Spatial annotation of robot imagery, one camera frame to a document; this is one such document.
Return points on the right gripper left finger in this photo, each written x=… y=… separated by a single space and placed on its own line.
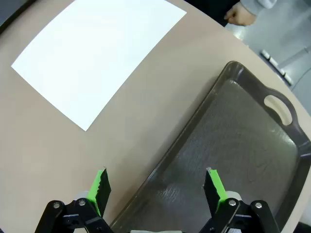
x=102 y=184

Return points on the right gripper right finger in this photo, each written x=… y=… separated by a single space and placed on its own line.
x=215 y=187

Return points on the white A4 paper stack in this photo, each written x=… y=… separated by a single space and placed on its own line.
x=97 y=60

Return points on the person's left forearm grey sleeve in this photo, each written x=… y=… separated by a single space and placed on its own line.
x=255 y=5

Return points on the person's left hand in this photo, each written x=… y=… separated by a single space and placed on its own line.
x=240 y=15

